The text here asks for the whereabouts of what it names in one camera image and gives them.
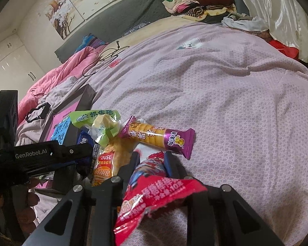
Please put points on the red bag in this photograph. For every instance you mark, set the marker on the red bag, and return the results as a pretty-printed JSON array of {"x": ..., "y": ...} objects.
[{"x": 287, "y": 50}]

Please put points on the person's left hand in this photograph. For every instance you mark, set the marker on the person's left hand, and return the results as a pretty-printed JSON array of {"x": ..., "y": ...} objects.
[{"x": 30, "y": 192}]

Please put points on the black plastic bracket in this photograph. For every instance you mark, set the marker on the black plastic bracket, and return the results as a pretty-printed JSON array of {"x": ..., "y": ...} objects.
[{"x": 45, "y": 107}]

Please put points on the purple cracker packet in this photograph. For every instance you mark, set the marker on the purple cracker packet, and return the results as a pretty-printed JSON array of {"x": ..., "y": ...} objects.
[{"x": 154, "y": 135}]

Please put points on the pile of folded clothes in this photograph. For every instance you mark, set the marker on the pile of folded clothes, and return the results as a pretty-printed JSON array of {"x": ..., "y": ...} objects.
[{"x": 202, "y": 2}]

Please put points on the grey cloth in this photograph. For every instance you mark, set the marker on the grey cloth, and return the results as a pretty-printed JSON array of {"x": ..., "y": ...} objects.
[{"x": 246, "y": 21}]

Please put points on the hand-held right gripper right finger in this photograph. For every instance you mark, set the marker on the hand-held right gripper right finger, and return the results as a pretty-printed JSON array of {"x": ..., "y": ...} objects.
[{"x": 170, "y": 162}]

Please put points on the beige blanket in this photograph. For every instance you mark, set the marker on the beige blanket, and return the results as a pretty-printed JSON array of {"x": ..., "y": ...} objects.
[{"x": 156, "y": 28}]

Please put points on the pink quilt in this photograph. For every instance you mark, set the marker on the pink quilt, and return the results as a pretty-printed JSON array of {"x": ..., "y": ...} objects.
[{"x": 61, "y": 69}]

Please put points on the pink and blue book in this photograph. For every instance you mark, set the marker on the pink and blue book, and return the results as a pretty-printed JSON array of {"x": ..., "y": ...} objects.
[{"x": 60, "y": 130}]

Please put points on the cream satin curtain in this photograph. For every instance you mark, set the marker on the cream satin curtain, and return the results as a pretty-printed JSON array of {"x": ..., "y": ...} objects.
[{"x": 285, "y": 10}]

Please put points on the red snack packet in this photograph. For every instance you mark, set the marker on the red snack packet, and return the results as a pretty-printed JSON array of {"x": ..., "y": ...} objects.
[{"x": 154, "y": 192}]

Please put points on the white wardrobe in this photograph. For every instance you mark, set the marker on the white wardrobe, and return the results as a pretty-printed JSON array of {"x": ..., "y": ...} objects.
[{"x": 10, "y": 64}]

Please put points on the orange snack packet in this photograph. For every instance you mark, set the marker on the orange snack packet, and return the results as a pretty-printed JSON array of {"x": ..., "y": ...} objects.
[{"x": 110, "y": 158}]

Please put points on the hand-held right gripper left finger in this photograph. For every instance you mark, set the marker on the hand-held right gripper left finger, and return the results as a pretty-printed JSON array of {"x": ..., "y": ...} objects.
[{"x": 129, "y": 164}]

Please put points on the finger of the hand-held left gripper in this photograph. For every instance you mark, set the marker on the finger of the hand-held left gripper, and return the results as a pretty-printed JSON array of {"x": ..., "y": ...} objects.
[
  {"x": 64, "y": 164},
  {"x": 71, "y": 150}
]

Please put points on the clear red candy packet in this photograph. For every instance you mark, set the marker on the clear red candy packet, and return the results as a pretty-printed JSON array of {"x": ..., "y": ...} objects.
[{"x": 141, "y": 150}]

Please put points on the blue patterned cloth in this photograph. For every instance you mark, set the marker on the blue patterned cloth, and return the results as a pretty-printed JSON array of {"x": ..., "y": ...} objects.
[{"x": 137, "y": 28}]

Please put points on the blue cookie packet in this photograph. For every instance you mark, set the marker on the blue cookie packet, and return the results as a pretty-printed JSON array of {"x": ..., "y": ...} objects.
[{"x": 83, "y": 141}]

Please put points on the grey padded headboard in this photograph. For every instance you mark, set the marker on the grey padded headboard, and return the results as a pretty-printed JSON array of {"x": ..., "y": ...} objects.
[{"x": 133, "y": 10}]

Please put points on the green bread packet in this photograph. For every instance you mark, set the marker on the green bread packet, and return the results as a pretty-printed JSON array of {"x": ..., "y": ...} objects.
[{"x": 92, "y": 116}]

